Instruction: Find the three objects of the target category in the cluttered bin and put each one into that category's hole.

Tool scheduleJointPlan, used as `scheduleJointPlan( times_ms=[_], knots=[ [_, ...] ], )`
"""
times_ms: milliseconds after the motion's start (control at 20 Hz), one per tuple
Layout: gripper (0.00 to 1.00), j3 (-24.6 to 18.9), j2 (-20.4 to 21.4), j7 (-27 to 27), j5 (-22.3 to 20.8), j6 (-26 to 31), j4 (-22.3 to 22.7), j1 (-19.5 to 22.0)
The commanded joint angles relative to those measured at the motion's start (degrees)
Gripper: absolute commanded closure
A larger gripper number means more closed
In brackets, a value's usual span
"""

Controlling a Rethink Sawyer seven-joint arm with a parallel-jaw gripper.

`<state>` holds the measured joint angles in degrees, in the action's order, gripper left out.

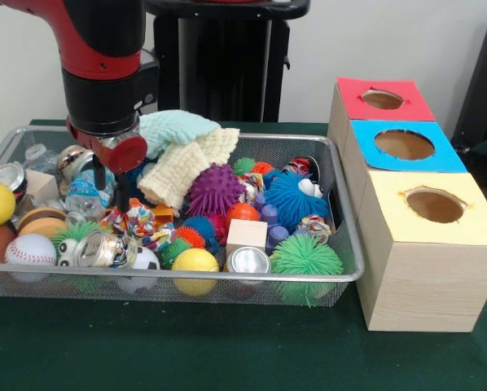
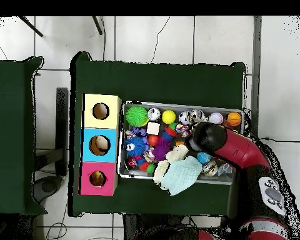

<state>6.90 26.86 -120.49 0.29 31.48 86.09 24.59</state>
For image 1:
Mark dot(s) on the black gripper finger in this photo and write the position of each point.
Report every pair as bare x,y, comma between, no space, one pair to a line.
123,194
99,175

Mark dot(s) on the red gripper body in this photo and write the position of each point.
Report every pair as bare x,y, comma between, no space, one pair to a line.
131,155

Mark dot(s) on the orange striped tiger toy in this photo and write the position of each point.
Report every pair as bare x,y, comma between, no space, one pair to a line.
164,215

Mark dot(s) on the mint green cloth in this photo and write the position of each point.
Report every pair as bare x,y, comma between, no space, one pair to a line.
178,129

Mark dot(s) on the pale yellow cloth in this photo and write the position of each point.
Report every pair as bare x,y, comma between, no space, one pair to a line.
186,167

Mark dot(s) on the wooden box three holes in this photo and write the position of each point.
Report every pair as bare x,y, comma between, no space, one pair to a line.
427,269

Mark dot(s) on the colourful patterned cloth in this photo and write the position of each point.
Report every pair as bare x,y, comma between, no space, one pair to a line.
142,221

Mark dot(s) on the black white soccer ball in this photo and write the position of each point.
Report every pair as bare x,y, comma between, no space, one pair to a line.
148,261

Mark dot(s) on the purple spiky toy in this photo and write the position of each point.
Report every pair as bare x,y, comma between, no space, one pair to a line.
215,189

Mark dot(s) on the white baseball toy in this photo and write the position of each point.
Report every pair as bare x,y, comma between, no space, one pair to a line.
29,251

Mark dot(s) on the pale wooden cube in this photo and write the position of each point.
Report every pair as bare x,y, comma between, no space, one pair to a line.
246,235

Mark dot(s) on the small silver can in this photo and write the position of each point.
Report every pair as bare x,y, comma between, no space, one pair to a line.
249,261

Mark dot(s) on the dark blue spiky ball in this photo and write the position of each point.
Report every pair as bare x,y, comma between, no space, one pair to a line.
296,199

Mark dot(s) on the plain green spiky ball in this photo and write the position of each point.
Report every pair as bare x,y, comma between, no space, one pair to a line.
306,259

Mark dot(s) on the black chair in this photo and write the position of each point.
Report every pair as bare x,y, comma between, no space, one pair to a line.
484,90

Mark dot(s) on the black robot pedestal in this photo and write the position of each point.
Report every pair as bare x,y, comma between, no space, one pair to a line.
219,65

